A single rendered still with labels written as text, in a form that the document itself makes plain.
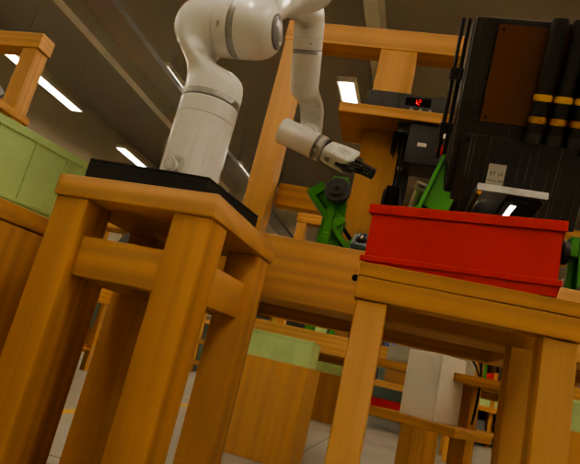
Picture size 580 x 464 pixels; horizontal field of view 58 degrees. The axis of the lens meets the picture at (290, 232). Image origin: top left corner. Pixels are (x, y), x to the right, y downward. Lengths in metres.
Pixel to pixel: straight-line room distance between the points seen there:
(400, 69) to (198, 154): 1.24
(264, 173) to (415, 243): 1.14
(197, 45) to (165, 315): 0.57
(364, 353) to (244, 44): 0.65
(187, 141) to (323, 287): 0.45
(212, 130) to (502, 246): 0.57
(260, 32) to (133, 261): 0.52
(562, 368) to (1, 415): 0.86
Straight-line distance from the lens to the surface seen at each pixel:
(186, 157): 1.03
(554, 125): 1.49
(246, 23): 1.12
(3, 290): 1.16
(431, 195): 1.51
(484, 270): 0.89
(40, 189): 1.26
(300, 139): 1.65
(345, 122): 1.98
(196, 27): 1.16
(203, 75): 1.09
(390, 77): 2.10
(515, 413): 1.07
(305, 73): 1.63
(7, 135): 1.22
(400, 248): 0.91
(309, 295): 1.20
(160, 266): 0.86
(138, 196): 0.92
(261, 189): 1.95
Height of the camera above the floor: 0.62
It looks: 14 degrees up
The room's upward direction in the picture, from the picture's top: 13 degrees clockwise
